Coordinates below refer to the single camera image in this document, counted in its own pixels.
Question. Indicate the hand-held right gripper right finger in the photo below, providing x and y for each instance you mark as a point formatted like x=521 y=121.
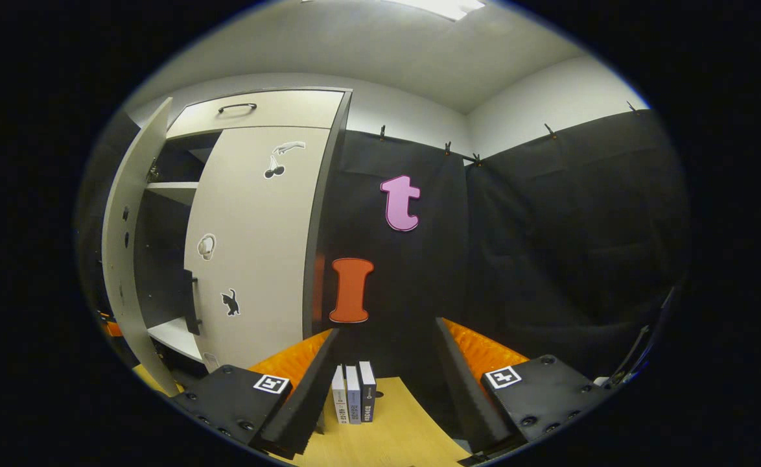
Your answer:
x=468 y=392

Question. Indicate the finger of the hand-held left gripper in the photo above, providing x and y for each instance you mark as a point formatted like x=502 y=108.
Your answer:
x=113 y=329

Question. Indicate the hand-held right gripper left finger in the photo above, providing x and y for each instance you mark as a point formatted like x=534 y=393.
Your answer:
x=309 y=399

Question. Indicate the white cabinet door with cat sticker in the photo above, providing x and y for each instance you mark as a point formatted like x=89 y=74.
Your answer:
x=257 y=227

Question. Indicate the white book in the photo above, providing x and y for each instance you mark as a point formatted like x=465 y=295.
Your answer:
x=339 y=395

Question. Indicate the light blue book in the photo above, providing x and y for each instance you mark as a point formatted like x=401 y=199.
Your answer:
x=353 y=395

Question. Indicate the white cabinet door with phone sticker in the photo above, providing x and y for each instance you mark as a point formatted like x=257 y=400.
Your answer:
x=118 y=279

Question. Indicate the dark blue book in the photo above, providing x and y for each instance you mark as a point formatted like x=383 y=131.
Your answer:
x=367 y=389

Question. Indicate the white cabinet shelf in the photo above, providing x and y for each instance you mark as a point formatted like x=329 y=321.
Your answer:
x=173 y=334
x=173 y=192

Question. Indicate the black backdrop cloth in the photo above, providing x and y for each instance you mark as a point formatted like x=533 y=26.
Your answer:
x=549 y=259

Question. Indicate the white and grey cabinet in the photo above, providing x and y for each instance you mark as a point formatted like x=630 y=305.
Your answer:
x=325 y=227

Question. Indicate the ceiling light panel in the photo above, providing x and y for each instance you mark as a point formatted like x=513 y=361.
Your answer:
x=445 y=8

